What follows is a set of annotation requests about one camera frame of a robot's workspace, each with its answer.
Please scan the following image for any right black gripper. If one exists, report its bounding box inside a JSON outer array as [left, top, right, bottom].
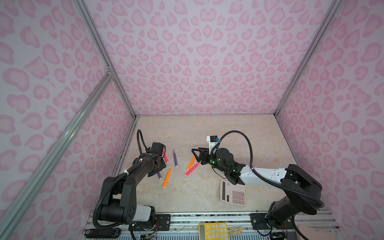
[[190, 148, 229, 174]]

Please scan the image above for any pink highlighter pen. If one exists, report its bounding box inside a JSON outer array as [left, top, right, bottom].
[[163, 150, 169, 163], [185, 163, 200, 177]]

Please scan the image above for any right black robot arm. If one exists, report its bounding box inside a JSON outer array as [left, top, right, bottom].
[[192, 148, 325, 228]]

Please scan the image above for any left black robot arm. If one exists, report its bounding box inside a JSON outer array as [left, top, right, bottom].
[[93, 142, 166, 229]]

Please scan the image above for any orange highlighter pen upper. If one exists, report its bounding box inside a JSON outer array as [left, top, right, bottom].
[[187, 157, 196, 171]]

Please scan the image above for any orange highlighter pen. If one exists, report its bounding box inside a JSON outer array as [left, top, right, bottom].
[[187, 157, 196, 171], [162, 169, 172, 189]]

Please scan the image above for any orange highlighter pen lower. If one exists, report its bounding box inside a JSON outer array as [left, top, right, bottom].
[[162, 169, 172, 189]]

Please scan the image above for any pink desk calculator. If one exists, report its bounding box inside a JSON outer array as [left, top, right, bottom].
[[220, 180, 247, 207]]

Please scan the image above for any yellow calculator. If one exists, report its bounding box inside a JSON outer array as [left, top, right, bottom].
[[198, 223, 230, 240]]

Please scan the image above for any small brown circuit board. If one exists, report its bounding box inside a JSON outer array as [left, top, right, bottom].
[[229, 227, 243, 236]]

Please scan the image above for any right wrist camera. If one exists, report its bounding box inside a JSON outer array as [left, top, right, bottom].
[[207, 136, 220, 152]]

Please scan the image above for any left black corrugated cable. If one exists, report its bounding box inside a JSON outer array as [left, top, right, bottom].
[[136, 129, 151, 155]]

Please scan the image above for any black corrugated cable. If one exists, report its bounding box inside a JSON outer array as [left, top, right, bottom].
[[136, 129, 151, 155], [215, 130, 325, 209]]

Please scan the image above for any right black corrugated cable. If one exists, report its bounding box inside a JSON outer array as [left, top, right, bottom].
[[215, 130, 325, 209]]

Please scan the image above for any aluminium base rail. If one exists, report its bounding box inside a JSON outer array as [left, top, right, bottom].
[[80, 209, 343, 240]]

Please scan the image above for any black device on rail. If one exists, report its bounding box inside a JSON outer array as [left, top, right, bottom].
[[84, 228, 122, 239]]

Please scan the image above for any aluminium frame strut left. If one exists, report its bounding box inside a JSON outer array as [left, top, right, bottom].
[[1, 71, 115, 240]]

